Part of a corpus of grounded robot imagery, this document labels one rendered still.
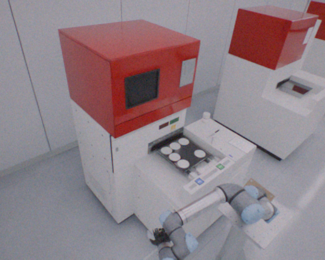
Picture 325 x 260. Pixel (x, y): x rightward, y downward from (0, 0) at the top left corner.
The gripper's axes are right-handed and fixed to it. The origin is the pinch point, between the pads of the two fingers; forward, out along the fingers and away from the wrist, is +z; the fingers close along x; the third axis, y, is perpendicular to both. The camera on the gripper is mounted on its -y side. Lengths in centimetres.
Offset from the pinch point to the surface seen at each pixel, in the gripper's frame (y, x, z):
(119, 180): 9, 23, 81
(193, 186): 0, -32, 41
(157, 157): 16, -15, 89
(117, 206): -19, 35, 96
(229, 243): -69, -51, 55
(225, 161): 2, -68, 62
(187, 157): 11, -40, 76
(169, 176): 3, -19, 68
